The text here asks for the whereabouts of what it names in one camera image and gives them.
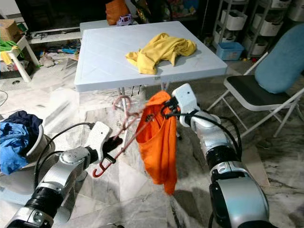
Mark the purple toy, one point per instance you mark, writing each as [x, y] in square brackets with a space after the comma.
[124, 21]

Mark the small yellow cloth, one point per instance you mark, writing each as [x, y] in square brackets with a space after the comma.
[5, 57]

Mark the white folding table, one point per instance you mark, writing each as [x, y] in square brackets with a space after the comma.
[104, 57]

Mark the white folding chair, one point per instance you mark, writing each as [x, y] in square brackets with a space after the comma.
[247, 92]

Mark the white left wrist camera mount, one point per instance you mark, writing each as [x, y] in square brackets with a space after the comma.
[99, 138]

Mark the yellow garment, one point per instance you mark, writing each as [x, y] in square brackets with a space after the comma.
[161, 50]

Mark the orange t-shirt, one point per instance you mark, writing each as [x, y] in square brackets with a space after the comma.
[159, 142]

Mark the orange bag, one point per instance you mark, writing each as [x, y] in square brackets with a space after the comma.
[117, 12]

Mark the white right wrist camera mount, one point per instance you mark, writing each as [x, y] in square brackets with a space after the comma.
[185, 100]

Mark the navy garment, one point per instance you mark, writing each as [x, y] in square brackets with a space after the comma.
[26, 121]

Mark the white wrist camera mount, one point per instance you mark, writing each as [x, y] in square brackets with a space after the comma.
[99, 138]
[185, 100]

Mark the white kids table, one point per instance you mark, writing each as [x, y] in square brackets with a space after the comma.
[26, 52]

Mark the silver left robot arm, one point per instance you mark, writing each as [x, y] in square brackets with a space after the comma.
[61, 175]

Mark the blue plastic box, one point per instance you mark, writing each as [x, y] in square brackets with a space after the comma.
[230, 51]

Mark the blue shirt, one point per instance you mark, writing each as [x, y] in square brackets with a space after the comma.
[14, 147]

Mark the white low bench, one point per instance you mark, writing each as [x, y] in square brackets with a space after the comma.
[54, 37]

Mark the red plastic hanger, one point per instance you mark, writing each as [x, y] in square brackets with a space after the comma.
[123, 142]

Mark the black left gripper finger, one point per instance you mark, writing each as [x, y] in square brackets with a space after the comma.
[116, 143]

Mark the white storage shelf rack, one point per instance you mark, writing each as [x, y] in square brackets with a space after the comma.
[268, 26]
[232, 21]

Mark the cardboard box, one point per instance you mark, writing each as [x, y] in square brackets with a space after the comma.
[8, 31]

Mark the black television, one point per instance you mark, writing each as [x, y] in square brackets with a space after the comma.
[59, 14]

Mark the white laundry basket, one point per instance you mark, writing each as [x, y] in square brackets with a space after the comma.
[40, 161]

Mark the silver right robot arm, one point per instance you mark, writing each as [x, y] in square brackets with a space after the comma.
[223, 152]

